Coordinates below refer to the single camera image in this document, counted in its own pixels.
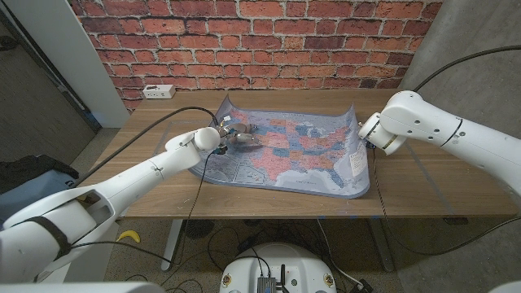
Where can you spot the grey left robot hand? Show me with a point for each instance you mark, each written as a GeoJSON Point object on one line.
{"type": "Point", "coordinates": [240, 138]}

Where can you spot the colourful paper map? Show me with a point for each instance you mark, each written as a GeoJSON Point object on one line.
{"type": "Point", "coordinates": [293, 154]}

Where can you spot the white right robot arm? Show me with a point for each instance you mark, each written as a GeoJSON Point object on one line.
{"type": "Point", "coordinates": [447, 130]}

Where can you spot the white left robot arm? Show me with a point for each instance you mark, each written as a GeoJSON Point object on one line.
{"type": "Point", "coordinates": [122, 183]}

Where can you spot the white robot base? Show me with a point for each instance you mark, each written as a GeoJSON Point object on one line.
{"type": "Point", "coordinates": [285, 260]}

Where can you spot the white power strip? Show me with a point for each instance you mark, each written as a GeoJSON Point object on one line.
{"type": "Point", "coordinates": [158, 91]}

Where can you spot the red brick printed backdrop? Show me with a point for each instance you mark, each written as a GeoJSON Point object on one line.
{"type": "Point", "coordinates": [252, 45]}

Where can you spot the black round disc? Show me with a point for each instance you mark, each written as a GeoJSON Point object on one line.
{"type": "Point", "coordinates": [199, 228]}

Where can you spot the white table leg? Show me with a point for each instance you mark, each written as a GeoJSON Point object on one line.
{"type": "Point", "coordinates": [173, 244]}

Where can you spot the yellow banana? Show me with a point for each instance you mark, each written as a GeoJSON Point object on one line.
{"type": "Point", "coordinates": [129, 234]}

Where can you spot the grey electronics box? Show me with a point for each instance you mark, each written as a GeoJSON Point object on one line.
{"type": "Point", "coordinates": [266, 285]}

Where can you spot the grey table leg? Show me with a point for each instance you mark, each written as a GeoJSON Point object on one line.
{"type": "Point", "coordinates": [382, 248]}

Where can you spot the black floor plug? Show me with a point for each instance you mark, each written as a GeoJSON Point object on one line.
{"type": "Point", "coordinates": [361, 286]}

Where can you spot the black bag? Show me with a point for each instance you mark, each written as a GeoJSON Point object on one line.
{"type": "Point", "coordinates": [32, 167]}

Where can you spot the dark grey door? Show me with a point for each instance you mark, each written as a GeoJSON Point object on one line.
{"type": "Point", "coordinates": [32, 101]}

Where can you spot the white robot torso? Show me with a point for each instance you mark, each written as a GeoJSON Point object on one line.
{"type": "Point", "coordinates": [81, 288]}

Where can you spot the blue bin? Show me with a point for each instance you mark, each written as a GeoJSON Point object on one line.
{"type": "Point", "coordinates": [28, 193]}

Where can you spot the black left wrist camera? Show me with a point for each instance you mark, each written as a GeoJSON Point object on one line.
{"type": "Point", "coordinates": [221, 151]}

